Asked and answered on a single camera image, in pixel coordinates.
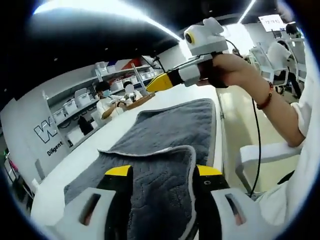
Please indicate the grey towel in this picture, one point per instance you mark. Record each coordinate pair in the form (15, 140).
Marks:
(175, 125)

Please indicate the white flat box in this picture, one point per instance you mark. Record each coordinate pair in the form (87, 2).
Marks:
(73, 137)

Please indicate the person's right hand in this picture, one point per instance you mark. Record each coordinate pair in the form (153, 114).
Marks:
(232, 70)

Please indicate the tall pale pole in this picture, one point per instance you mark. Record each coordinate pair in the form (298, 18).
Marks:
(138, 78)

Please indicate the brown wooden tray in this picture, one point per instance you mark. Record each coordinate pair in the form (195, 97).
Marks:
(142, 100)

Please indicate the long ceiling light strip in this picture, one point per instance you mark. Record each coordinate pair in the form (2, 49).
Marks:
(162, 26)

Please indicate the white mesh office chair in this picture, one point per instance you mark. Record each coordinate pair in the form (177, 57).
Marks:
(262, 62)

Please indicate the hanging white sign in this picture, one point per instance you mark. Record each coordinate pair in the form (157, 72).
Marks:
(271, 23)

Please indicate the black upright bag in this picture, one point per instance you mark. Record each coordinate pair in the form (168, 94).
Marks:
(85, 126)

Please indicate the grey chair back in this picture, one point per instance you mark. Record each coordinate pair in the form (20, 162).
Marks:
(39, 170)

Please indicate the group of white storage boxes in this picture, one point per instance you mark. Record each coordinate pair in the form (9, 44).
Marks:
(81, 96)

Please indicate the grey metal shelf rack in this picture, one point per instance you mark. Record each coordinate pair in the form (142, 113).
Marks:
(75, 87)

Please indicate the person's white clothing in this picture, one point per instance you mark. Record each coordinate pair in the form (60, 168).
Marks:
(300, 175)

